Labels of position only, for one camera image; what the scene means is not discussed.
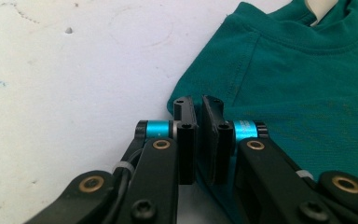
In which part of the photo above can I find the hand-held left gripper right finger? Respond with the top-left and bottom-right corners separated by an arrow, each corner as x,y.
200,94 -> 269,186

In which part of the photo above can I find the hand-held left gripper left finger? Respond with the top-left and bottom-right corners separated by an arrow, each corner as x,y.
134,95 -> 199,186

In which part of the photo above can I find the green t-shirt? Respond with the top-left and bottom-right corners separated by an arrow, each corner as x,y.
166,0 -> 358,224

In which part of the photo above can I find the thin black sensor cable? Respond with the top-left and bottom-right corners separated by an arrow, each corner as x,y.
101,148 -> 145,224

